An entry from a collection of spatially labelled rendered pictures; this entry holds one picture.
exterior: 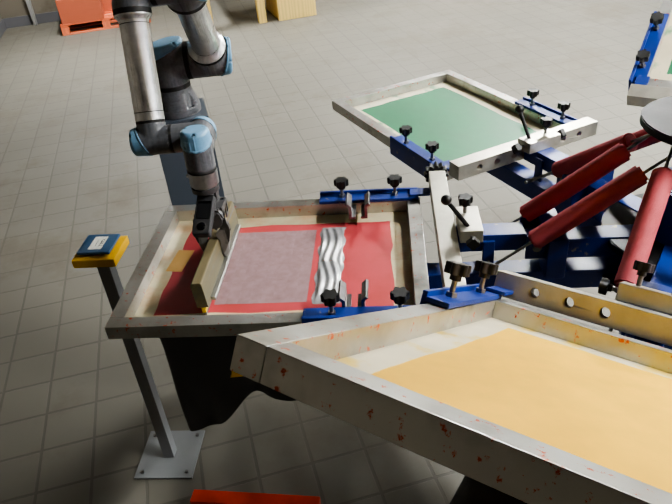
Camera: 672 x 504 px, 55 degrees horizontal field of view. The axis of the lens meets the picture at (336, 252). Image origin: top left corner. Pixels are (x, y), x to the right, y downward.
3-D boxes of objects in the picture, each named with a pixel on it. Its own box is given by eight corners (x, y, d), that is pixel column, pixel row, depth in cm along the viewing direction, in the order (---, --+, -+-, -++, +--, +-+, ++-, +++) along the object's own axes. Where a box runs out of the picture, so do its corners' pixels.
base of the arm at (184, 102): (154, 107, 218) (147, 78, 213) (199, 99, 221) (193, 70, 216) (156, 123, 206) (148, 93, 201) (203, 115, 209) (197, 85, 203)
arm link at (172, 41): (155, 77, 213) (145, 36, 205) (196, 73, 213) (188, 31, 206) (150, 90, 203) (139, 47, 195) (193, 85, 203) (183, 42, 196)
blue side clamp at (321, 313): (304, 341, 154) (300, 318, 150) (306, 327, 158) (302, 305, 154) (431, 338, 151) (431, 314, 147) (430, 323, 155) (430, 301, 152)
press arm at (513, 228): (457, 252, 170) (457, 236, 167) (455, 240, 175) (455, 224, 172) (524, 250, 169) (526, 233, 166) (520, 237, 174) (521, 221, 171)
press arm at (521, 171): (413, 128, 267) (413, 114, 264) (425, 124, 269) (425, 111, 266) (664, 279, 173) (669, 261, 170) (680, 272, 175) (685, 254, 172)
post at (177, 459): (134, 479, 239) (48, 269, 186) (151, 432, 257) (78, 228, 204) (192, 479, 237) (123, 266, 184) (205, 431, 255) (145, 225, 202)
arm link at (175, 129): (173, 116, 174) (167, 132, 164) (214, 112, 174) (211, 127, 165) (179, 144, 178) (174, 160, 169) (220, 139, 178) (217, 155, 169)
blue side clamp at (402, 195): (320, 219, 200) (318, 199, 196) (322, 210, 204) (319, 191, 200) (418, 214, 197) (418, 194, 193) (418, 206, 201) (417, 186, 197)
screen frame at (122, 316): (108, 339, 159) (104, 327, 156) (170, 215, 207) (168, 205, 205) (432, 330, 152) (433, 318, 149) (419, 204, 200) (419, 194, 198)
